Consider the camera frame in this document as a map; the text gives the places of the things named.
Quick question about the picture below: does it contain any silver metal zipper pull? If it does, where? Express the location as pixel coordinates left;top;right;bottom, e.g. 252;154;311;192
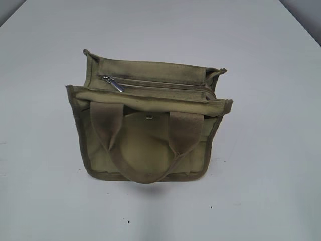
101;76;124;92

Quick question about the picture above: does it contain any olive yellow canvas bag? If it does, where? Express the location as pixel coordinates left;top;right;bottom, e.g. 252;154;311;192
66;50;233;184

